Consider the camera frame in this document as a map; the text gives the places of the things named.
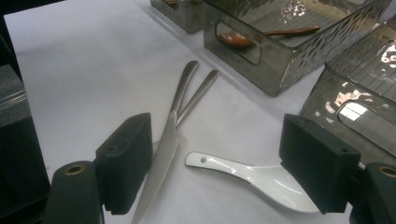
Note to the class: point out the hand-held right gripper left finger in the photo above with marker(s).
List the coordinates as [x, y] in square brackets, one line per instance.
[124, 161]

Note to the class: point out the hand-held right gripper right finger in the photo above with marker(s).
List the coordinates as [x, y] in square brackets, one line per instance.
[320, 161]

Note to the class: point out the metal table knife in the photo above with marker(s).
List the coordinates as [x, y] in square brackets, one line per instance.
[162, 161]

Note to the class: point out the smoky clear plastic bin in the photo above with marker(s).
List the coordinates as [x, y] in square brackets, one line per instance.
[274, 71]
[183, 18]
[367, 77]

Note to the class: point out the metal fork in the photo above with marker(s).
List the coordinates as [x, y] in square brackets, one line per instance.
[199, 93]

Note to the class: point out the aluminium floor rail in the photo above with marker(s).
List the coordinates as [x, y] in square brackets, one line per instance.
[12, 99]

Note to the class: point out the brown wooden spoon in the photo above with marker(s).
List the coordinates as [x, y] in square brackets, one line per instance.
[236, 39]

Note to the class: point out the white ceramic spoon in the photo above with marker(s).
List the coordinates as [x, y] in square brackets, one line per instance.
[271, 183]

